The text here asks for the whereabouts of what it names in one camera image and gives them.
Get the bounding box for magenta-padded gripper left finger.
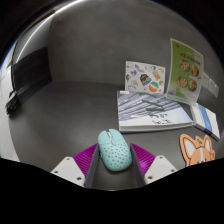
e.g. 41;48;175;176
49;143;101;188

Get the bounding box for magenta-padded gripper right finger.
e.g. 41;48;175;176
129;142;179;187

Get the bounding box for mint green computer mouse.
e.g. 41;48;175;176
97;128;133;172

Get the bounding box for orange corgi-shaped mouse pad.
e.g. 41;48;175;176
179;133;217;168

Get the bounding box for grey striped book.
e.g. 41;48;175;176
116;89;194;134

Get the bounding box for white book with blue band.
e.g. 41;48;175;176
189;102;221;141

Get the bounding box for white sticker sheet card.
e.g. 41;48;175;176
124;60;166;94

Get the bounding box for green menu sign stand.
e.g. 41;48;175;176
165;37;205;106

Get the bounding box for black panel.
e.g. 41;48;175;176
12;46;53;104

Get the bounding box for white wall sockets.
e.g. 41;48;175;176
200;72;220;98

